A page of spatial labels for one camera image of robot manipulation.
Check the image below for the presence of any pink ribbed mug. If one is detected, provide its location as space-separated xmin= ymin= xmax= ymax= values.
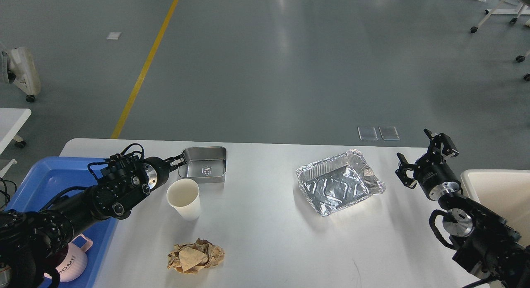
xmin=46 ymin=233 xmax=93 ymax=283

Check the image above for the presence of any clear floor plate right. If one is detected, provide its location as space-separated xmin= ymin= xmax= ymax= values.
xmin=379 ymin=126 xmax=400 ymax=140

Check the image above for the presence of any clear floor plate left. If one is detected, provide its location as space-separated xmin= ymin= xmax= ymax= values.
xmin=357 ymin=127 xmax=378 ymax=141

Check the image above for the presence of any clear floor plate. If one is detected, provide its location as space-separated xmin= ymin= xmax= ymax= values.
xmin=379 ymin=126 xmax=400 ymax=140
xmin=357 ymin=127 xmax=378 ymax=141

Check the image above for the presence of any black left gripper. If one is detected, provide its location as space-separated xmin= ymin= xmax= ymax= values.
xmin=139 ymin=154 xmax=186 ymax=191

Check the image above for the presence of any white paper cup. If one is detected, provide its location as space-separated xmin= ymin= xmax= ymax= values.
xmin=166 ymin=178 xmax=201 ymax=221

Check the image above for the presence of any white wheeled frame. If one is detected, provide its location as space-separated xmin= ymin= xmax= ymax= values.
xmin=470 ymin=0 xmax=530 ymax=83

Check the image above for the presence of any stainless steel rectangular container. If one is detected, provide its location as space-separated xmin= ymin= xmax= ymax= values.
xmin=178 ymin=146 xmax=227 ymax=184

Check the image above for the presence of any crumpled brown paper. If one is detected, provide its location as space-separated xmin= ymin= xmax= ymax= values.
xmin=167 ymin=238 xmax=226 ymax=274

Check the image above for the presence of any white side table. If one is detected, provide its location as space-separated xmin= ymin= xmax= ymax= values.
xmin=0 ymin=108 xmax=31 ymax=153

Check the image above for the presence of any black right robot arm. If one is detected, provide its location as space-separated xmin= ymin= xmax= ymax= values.
xmin=395 ymin=129 xmax=530 ymax=288

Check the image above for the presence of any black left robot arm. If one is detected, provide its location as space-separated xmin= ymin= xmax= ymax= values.
xmin=0 ymin=148 xmax=187 ymax=288

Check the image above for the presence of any cream plastic bin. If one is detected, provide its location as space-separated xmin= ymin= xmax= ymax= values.
xmin=460 ymin=169 xmax=530 ymax=247

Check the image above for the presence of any aluminium foil tray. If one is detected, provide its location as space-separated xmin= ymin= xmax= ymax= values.
xmin=296 ymin=149 xmax=385 ymax=217

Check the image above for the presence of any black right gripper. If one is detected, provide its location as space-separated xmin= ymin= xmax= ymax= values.
xmin=395 ymin=129 xmax=461 ymax=201

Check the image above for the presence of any blue plastic tray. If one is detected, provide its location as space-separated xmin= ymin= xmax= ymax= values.
xmin=7 ymin=157 xmax=117 ymax=288

